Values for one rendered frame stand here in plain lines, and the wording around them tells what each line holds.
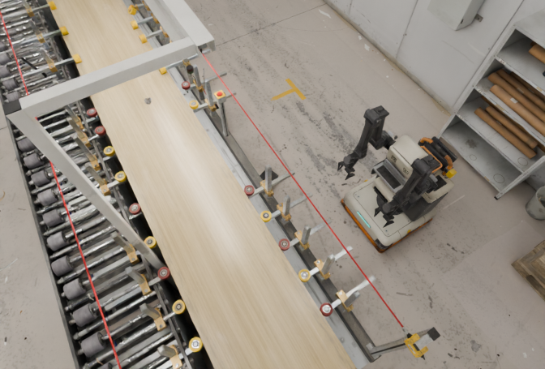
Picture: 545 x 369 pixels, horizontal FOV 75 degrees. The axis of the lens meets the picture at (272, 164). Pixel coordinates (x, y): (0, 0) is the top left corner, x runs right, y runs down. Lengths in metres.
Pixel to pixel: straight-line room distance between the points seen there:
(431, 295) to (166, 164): 2.57
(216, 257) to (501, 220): 2.90
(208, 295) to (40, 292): 1.88
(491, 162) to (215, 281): 3.14
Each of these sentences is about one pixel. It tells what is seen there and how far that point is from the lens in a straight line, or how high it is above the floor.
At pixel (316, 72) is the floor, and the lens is 4.82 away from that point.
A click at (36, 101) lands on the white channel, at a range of 1.34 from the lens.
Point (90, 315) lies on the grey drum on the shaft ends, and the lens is 2.74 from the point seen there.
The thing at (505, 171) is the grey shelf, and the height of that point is 0.14.
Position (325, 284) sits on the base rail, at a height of 0.70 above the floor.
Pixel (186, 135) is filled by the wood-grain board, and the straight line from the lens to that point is 3.06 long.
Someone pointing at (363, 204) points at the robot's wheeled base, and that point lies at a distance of 3.46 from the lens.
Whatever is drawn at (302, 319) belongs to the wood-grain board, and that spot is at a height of 0.90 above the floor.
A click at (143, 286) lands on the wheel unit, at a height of 0.87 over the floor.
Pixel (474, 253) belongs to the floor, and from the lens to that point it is 3.98.
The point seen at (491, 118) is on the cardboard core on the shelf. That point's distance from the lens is 4.12.
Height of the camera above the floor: 3.31
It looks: 58 degrees down
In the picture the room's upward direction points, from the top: 1 degrees clockwise
